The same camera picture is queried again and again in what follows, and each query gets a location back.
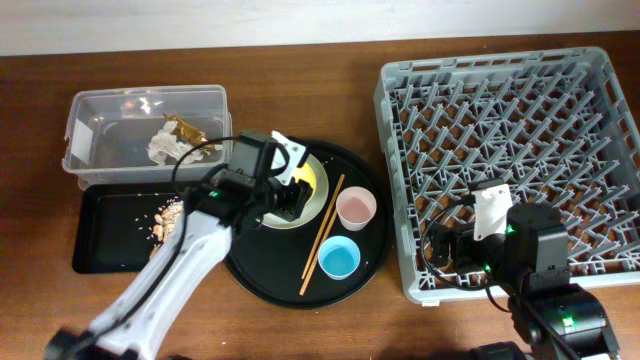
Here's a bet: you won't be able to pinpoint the golden wrapper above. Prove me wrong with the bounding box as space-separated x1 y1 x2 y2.
164 114 208 154

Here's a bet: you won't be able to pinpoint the wooden chopstick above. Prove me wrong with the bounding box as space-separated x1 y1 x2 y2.
301 174 345 279
299 210 337 296

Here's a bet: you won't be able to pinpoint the yellow bowl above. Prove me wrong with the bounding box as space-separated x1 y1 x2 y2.
293 163 317 198

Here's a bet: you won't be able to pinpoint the lower wooden chopstick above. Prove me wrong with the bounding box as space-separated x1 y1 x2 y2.
299 210 337 296

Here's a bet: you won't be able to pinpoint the grey plate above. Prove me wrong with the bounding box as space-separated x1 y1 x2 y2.
262 154 329 230

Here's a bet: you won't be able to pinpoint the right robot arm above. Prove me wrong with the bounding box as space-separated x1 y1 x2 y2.
421 203 620 359

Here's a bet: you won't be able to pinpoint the clear plastic bin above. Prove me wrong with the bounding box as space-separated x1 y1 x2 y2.
62 85 233 190

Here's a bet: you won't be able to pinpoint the upper wooden chopstick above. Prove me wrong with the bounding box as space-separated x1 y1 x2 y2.
301 174 345 279

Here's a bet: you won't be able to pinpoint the food scraps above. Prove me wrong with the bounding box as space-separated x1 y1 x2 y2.
134 197 183 260

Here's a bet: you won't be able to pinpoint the grey dishwasher rack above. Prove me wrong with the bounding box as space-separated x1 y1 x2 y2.
373 47 639 306

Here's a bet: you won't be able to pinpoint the blue cup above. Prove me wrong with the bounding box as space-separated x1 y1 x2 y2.
317 236 361 280

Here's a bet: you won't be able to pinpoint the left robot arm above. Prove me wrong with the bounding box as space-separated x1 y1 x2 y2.
44 131 311 359

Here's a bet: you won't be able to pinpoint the white tissue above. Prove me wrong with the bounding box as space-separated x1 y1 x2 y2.
147 121 207 165

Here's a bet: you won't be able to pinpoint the pink cup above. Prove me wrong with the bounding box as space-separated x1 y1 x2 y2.
336 186 377 231

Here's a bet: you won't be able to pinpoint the round black tray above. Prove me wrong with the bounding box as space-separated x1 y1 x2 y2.
225 140 394 309

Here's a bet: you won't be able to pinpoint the black rectangular tray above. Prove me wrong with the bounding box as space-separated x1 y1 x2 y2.
72 183 178 274

